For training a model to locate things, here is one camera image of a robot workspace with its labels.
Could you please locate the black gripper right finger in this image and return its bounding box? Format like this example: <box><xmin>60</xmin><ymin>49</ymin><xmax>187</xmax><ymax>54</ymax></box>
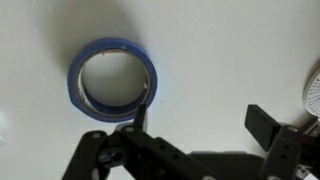
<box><xmin>244</xmin><ymin>103</ymin><xmax>320</xmax><ymax>180</ymax></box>

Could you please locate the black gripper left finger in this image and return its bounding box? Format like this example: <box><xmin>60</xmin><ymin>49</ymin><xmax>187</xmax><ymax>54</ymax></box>
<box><xmin>60</xmin><ymin>103</ymin><xmax>219</xmax><ymax>180</ymax></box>

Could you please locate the blue masking tape roll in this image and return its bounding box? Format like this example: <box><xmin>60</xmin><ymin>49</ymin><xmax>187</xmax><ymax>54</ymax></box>
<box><xmin>66</xmin><ymin>37</ymin><xmax>159</xmax><ymax>124</ymax></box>

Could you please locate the white round ribbed object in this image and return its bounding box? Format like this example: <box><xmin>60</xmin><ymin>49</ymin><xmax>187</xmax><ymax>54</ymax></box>
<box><xmin>301</xmin><ymin>68</ymin><xmax>320</xmax><ymax>118</ymax></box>

